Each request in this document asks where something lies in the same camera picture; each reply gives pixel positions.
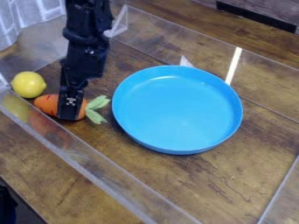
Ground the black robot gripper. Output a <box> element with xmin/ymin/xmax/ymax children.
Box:
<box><xmin>58</xmin><ymin>28</ymin><xmax>110</xmax><ymax>121</ymax></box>

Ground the orange toy carrot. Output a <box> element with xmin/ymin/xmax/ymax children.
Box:
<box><xmin>34</xmin><ymin>94</ymin><xmax>110</xmax><ymax>124</ymax></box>

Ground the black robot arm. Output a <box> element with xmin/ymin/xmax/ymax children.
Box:
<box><xmin>58</xmin><ymin>0</ymin><xmax>114</xmax><ymax>121</ymax></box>

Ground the yellow toy lemon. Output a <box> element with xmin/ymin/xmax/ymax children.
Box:
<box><xmin>11</xmin><ymin>72</ymin><xmax>47</xmax><ymax>99</ymax></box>

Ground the white patterned curtain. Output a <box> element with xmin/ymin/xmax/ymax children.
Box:
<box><xmin>0</xmin><ymin>0</ymin><xmax>66</xmax><ymax>52</ymax></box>

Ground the blue round plate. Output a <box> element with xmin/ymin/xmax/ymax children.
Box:
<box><xmin>113</xmin><ymin>66</ymin><xmax>243</xmax><ymax>155</ymax></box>

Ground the black bar in background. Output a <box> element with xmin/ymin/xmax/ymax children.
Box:
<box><xmin>217</xmin><ymin>1</ymin><xmax>298</xmax><ymax>33</ymax></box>

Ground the clear acrylic enclosure wall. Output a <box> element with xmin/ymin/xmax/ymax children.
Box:
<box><xmin>0</xmin><ymin>0</ymin><xmax>299</xmax><ymax>224</ymax></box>

